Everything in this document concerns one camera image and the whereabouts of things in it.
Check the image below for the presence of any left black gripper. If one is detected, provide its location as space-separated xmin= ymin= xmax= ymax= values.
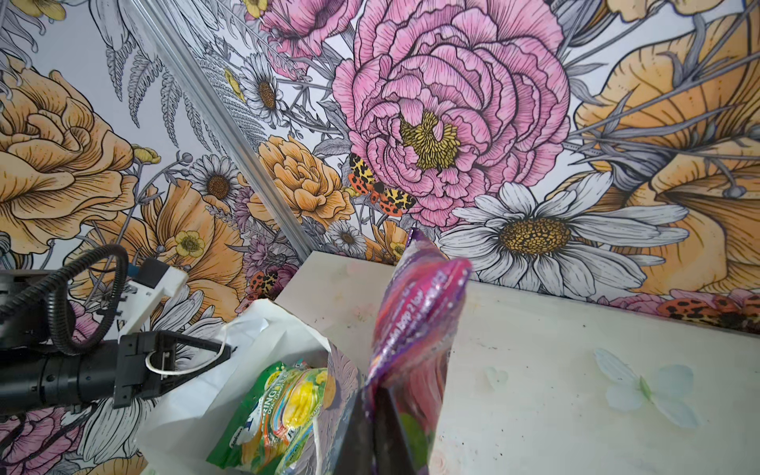
xmin=1 ymin=330 xmax=235 ymax=416

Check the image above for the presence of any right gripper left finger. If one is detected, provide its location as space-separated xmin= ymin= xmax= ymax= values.
xmin=324 ymin=391 xmax=373 ymax=475

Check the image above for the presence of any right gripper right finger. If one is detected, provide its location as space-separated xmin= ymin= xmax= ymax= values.
xmin=373 ymin=387 xmax=418 ymax=475

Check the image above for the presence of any floral paper gift bag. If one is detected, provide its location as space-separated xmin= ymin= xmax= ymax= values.
xmin=137 ymin=300 xmax=361 ymax=474

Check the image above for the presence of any green Fox's candy packet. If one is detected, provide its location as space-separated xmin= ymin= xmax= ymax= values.
xmin=206 ymin=360 xmax=329 ymax=474

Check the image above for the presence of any purple snack packet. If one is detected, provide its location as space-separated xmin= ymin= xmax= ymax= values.
xmin=364 ymin=230 xmax=472 ymax=474

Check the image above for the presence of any left aluminium corner post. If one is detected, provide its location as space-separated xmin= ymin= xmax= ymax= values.
xmin=129 ymin=1 xmax=314 ymax=261

